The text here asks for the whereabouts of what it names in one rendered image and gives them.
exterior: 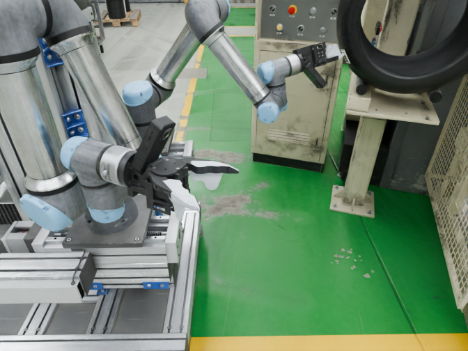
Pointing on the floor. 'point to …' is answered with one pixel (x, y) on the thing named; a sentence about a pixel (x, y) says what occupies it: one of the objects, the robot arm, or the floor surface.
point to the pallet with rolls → (120, 13)
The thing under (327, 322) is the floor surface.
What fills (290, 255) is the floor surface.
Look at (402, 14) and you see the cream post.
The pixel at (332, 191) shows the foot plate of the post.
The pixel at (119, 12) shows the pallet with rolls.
